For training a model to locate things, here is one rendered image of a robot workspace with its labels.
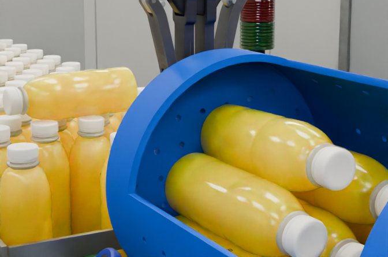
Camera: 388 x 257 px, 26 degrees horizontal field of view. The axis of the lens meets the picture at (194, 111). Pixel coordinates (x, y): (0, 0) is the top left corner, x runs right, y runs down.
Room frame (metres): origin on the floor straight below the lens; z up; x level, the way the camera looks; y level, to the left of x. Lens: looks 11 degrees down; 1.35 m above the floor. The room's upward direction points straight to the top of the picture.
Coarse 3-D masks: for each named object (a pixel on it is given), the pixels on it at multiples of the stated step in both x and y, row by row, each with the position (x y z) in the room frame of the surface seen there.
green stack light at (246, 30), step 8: (240, 24) 1.52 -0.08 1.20; (248, 24) 1.50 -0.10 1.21; (256, 24) 1.49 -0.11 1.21; (264, 24) 1.49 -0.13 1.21; (272, 24) 1.50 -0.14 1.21; (240, 32) 1.52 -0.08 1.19; (248, 32) 1.50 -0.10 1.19; (256, 32) 1.49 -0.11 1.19; (264, 32) 1.49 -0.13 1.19; (272, 32) 1.51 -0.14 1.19; (240, 40) 1.52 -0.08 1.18; (248, 40) 1.50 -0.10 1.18; (256, 40) 1.49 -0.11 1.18; (264, 40) 1.49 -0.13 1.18; (272, 40) 1.51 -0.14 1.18; (240, 48) 1.52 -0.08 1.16; (248, 48) 1.50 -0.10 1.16; (256, 48) 1.49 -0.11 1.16; (264, 48) 1.49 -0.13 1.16; (272, 48) 1.51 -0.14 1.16
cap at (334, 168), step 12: (324, 156) 0.73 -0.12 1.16; (336, 156) 0.73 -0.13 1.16; (348, 156) 0.73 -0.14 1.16; (312, 168) 0.73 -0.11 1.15; (324, 168) 0.72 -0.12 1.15; (336, 168) 0.73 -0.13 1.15; (348, 168) 0.73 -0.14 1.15; (324, 180) 0.72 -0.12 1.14; (336, 180) 0.73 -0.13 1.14; (348, 180) 0.73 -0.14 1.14
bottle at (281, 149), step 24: (216, 120) 0.86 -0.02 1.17; (240, 120) 0.83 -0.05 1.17; (264, 120) 0.81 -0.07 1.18; (288, 120) 0.79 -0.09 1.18; (216, 144) 0.85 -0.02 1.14; (240, 144) 0.81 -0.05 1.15; (264, 144) 0.78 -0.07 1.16; (288, 144) 0.76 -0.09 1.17; (312, 144) 0.75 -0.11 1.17; (264, 168) 0.77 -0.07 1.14; (288, 168) 0.75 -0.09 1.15
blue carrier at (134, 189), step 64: (192, 64) 0.88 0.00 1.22; (256, 64) 0.95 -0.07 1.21; (128, 128) 0.85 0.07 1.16; (192, 128) 0.91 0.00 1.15; (320, 128) 0.98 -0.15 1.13; (384, 128) 0.86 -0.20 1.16; (128, 192) 0.81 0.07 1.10; (128, 256) 0.87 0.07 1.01; (192, 256) 0.69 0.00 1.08; (384, 256) 0.50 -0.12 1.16
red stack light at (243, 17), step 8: (248, 0) 1.50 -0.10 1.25; (256, 0) 1.49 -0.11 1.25; (264, 0) 1.50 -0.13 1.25; (272, 0) 1.50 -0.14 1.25; (248, 8) 1.50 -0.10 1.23; (256, 8) 1.49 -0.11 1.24; (264, 8) 1.49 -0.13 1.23; (272, 8) 1.51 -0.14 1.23; (240, 16) 1.52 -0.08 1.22; (248, 16) 1.50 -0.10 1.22; (256, 16) 1.49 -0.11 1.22; (264, 16) 1.49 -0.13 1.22; (272, 16) 1.50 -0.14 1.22
